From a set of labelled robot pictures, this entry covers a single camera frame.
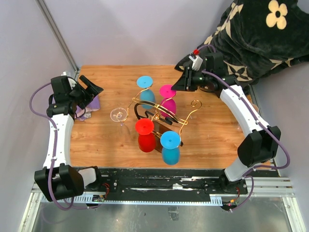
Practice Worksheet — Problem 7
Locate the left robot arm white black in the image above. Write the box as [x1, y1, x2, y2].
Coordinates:
[34, 75, 103, 203]

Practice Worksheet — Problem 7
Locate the aluminium corner rail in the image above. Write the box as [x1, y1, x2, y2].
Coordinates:
[35, 0, 80, 77]

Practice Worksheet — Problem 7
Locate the black floral plush pillow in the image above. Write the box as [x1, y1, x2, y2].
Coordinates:
[174, 0, 309, 95]

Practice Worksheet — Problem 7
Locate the red wine glass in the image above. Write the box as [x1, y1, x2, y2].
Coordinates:
[135, 118, 156, 153]

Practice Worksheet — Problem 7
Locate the cyan wine glass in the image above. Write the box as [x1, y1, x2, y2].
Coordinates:
[160, 131, 181, 165]
[137, 75, 156, 103]

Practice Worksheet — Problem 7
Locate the magenta wine glass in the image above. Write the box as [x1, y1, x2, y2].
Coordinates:
[159, 84, 177, 114]

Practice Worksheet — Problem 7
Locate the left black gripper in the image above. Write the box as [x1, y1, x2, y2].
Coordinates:
[69, 75, 103, 109]

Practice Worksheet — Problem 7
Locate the purple cloth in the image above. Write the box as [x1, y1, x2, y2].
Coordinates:
[75, 96, 100, 121]

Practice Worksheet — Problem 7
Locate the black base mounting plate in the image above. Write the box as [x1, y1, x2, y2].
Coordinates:
[84, 168, 248, 200]

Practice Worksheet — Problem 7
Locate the front cyan wine glass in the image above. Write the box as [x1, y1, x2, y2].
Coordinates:
[160, 131, 181, 165]

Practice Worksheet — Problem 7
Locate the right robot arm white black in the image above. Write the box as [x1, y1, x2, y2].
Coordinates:
[172, 50, 281, 193]

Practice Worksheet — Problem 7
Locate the clear wine glass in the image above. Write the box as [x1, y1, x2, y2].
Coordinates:
[110, 107, 130, 137]
[252, 103, 259, 114]

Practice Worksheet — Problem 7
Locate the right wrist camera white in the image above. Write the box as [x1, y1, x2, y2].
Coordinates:
[189, 49, 203, 71]

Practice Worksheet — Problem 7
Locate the back cyan wine glass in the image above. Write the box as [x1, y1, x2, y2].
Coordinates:
[137, 75, 156, 103]

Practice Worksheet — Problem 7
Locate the slotted grey cable duct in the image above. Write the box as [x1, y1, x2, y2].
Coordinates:
[41, 192, 223, 206]

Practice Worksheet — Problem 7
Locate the gold wire wine glass rack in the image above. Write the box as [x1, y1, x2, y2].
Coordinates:
[131, 85, 202, 150]

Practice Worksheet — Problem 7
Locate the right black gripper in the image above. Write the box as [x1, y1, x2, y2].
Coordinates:
[171, 66, 212, 92]

